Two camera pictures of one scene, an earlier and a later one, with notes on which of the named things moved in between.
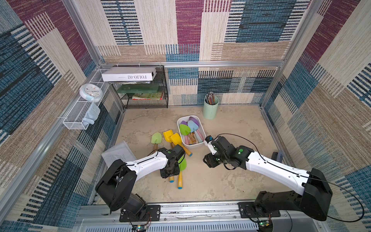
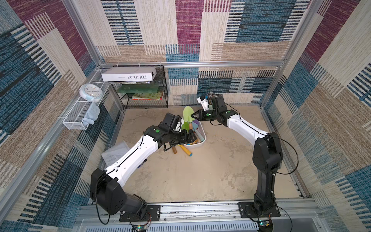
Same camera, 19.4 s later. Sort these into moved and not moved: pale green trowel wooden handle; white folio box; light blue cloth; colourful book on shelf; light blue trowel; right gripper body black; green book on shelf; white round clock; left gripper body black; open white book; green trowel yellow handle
Moved: pale green trowel wooden handle; green trowel yellow handle; left gripper body black; right gripper body black
Not moved: green book on shelf; white round clock; open white book; colourful book on shelf; white folio box; light blue trowel; light blue cloth
